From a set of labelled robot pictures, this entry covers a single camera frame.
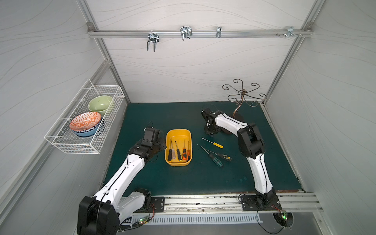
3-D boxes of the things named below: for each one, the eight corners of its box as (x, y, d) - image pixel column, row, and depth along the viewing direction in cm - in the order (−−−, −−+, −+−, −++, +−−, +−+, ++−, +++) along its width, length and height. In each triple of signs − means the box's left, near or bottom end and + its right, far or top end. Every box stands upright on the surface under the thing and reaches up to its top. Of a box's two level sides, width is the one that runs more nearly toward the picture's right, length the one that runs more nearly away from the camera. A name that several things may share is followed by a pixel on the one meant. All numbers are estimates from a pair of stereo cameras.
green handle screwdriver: (198, 148, 96) (198, 146, 94) (200, 145, 97) (200, 144, 95) (221, 168, 87) (221, 167, 85) (223, 165, 88) (224, 164, 86)
